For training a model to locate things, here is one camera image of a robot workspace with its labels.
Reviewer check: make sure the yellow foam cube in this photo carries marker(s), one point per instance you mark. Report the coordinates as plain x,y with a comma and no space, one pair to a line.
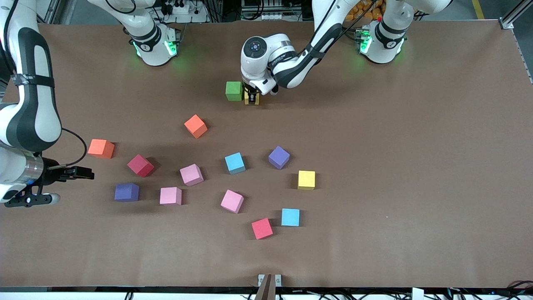
246,101
306,179

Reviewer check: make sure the red foam cube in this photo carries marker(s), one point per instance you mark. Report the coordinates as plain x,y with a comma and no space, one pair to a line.
262,228

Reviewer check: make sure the white power strip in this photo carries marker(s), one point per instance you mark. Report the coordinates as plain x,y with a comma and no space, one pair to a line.
181,10

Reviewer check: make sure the orange foam cube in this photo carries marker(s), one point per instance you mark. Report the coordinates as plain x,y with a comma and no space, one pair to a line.
100,148
195,126

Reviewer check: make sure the light blue foam cube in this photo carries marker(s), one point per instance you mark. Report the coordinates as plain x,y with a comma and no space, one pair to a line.
290,217

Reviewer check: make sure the white paper tag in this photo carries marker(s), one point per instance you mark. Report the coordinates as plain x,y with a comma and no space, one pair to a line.
417,294

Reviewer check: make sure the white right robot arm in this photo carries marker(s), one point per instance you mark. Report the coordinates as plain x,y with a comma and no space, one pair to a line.
41,121

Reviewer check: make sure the purple foam cube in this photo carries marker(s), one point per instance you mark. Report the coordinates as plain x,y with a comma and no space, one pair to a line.
278,157
126,191

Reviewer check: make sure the crimson foam cube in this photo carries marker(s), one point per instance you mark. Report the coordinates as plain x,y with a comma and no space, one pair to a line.
140,165

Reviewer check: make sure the metal equipment rack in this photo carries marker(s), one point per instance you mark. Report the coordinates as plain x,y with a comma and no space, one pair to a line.
266,16

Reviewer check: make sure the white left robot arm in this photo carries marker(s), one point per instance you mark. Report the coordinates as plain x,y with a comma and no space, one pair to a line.
255,66

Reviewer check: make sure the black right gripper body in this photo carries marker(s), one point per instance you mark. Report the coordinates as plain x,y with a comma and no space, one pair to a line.
55,174

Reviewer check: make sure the pink foam cube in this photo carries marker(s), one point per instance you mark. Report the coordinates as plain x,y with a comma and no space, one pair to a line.
170,195
191,174
231,201

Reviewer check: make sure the green foam cube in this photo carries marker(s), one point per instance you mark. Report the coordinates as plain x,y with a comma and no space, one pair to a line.
233,89

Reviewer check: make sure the small metal bracket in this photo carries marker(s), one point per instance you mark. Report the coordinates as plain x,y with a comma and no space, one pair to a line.
278,280

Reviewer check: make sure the aluminium frame post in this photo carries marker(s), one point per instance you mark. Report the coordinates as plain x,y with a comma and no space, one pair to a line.
265,289

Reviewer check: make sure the brown table cover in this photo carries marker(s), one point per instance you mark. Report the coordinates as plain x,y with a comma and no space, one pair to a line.
416,187

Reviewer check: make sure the aluminium frame profile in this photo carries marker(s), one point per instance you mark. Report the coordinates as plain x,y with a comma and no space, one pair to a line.
510,21
52,17

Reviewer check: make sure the teal blue foam cube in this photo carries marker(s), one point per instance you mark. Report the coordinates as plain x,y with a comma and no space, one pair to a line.
234,162

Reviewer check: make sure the orange fruit net bag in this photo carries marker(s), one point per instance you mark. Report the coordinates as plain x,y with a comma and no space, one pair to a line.
362,10

